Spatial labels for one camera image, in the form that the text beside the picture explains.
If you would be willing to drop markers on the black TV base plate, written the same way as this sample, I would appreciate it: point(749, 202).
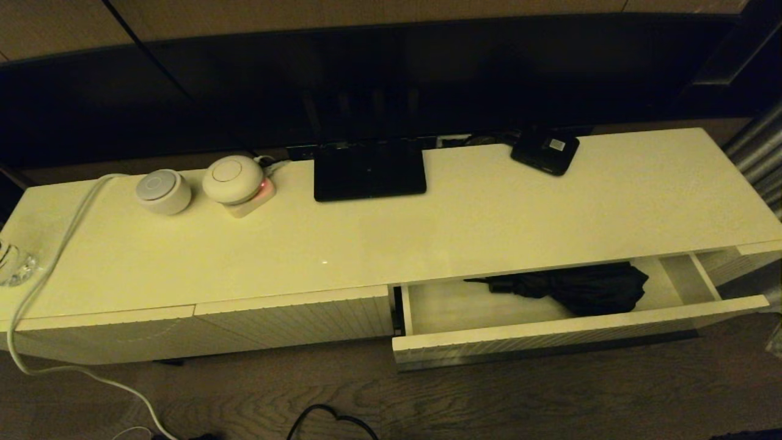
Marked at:
point(366, 174)

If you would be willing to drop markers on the black set-top box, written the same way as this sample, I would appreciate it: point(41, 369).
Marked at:
point(544, 153)

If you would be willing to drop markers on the narrow white ribbed cabinet front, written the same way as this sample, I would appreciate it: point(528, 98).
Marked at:
point(760, 256)

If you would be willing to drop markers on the white ribbed drawer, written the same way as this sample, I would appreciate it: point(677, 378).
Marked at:
point(519, 342)

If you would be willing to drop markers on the clear glass cup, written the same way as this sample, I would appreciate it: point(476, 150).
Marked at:
point(15, 266)

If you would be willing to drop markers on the white round dome device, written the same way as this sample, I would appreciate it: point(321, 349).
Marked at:
point(232, 177)

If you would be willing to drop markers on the black flat television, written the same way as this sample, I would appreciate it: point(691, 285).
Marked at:
point(427, 79)

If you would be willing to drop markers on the black umbrella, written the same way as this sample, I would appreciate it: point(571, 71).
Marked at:
point(586, 290)

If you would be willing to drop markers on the white speaker grey top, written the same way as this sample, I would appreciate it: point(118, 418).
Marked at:
point(162, 192)

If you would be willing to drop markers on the white TV cabinet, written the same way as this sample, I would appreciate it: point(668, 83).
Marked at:
point(342, 244)

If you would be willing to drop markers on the grey curtain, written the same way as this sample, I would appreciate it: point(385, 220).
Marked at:
point(760, 153)

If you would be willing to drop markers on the white power strip red switch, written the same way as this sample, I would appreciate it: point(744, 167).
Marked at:
point(256, 201)

